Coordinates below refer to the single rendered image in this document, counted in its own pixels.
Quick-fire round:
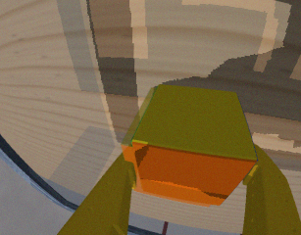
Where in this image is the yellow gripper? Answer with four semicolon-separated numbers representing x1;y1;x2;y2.
57;143;301;235

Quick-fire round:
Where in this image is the translucent orange cube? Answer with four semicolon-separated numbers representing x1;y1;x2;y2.
121;87;210;208

